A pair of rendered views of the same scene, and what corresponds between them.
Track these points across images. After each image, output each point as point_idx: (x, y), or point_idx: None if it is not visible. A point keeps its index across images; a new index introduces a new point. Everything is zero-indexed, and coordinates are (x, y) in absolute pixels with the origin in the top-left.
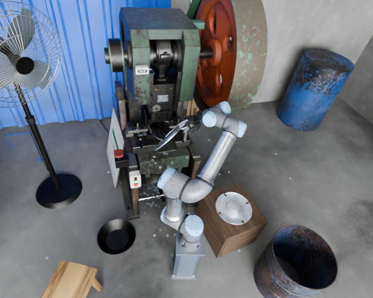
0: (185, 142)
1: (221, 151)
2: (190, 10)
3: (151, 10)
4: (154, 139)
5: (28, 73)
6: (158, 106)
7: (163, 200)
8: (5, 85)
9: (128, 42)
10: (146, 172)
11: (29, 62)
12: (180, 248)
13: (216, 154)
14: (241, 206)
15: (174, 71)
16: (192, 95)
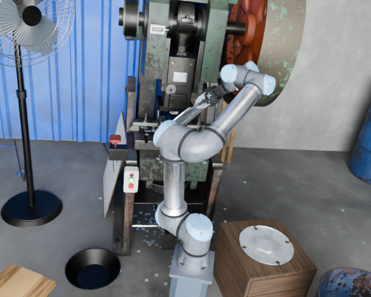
0: None
1: (239, 102)
2: None
3: None
4: None
5: (32, 26)
6: (174, 87)
7: (167, 233)
8: (5, 33)
9: (146, 3)
10: (148, 179)
11: (37, 13)
12: (178, 268)
13: (232, 105)
14: (277, 244)
15: (197, 44)
16: (217, 75)
